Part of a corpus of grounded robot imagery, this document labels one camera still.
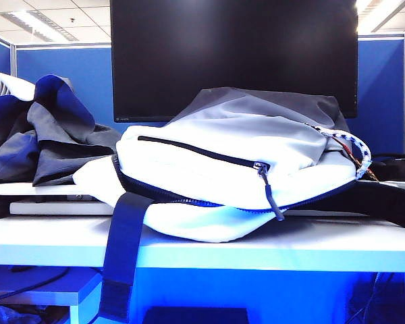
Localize ceiling light fixture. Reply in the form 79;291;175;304
6;9;80;43
356;0;405;34

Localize white and gray backpack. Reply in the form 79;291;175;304
72;86;405;320

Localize crumpled clear plastic bag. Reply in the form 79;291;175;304
0;305;70;324

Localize white low shelf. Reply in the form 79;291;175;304
0;269;104;324

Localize white desk fan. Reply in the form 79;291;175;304
0;69;38;109

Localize dark cable bundle under table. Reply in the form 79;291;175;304
350;271;405;324

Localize black cable on table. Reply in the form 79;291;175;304
357;153;405;182

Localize gray clothes with blue lining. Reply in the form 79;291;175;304
0;74;124;187

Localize black monitor screen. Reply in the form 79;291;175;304
109;0;358;122

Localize black box under table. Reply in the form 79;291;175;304
143;306;249;324

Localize black cable under table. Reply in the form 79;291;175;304
0;266;72;301

